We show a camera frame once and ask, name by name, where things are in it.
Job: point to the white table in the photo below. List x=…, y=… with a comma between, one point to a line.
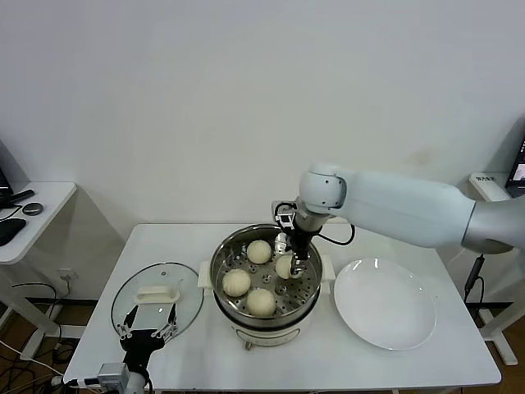
x=328, y=369

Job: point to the white wall socket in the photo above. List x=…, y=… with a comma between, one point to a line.
x=67, y=272

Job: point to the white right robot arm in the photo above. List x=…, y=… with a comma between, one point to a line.
x=410, y=205

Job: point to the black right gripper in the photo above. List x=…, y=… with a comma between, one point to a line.
x=301, y=244

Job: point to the open dark laptop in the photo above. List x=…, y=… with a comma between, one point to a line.
x=519, y=164

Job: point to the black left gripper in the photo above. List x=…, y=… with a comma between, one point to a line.
x=137, y=342

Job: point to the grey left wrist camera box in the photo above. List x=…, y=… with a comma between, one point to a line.
x=112, y=373

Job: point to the cream electric cooker base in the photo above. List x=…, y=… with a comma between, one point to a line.
x=262, y=334

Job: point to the white round plate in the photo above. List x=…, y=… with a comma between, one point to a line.
x=369, y=320

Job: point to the white side desk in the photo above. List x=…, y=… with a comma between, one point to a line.
x=486, y=189
x=49, y=205

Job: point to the white power strip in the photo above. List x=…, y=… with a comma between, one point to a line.
x=56, y=380

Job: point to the white steamed baozi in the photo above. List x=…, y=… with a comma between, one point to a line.
x=261, y=303
x=259, y=252
x=282, y=267
x=236, y=283

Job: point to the dark grey monitor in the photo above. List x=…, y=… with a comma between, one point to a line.
x=5, y=184

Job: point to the perforated steel steamer basket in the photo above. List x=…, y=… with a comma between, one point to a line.
x=303, y=295

